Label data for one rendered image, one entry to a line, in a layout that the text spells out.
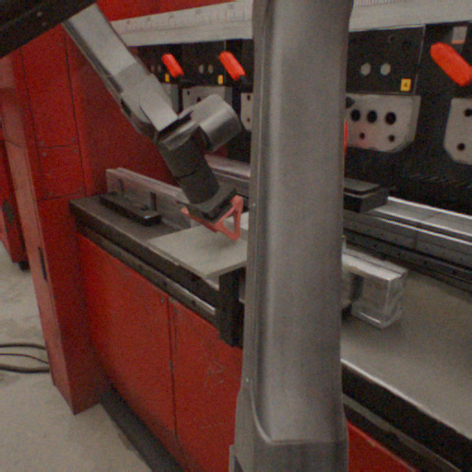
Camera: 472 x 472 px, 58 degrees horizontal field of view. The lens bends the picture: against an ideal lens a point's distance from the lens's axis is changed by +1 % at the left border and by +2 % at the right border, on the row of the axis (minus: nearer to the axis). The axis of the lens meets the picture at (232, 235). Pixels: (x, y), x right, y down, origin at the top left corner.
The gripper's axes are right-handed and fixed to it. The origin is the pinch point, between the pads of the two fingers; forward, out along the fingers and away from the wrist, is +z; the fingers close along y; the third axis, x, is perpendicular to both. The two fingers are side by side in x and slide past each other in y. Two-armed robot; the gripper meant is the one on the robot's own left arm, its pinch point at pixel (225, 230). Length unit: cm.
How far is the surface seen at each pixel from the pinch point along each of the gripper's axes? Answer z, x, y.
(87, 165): 7, -7, 86
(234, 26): -23.1, -28.6, 13.0
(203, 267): -2.6, 9.1, -5.8
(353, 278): 15.4, -9.9, -16.2
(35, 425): 78, 68, 93
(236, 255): 0.8, 3.1, -5.7
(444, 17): -21.2, -27.8, -26.5
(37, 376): 82, 59, 121
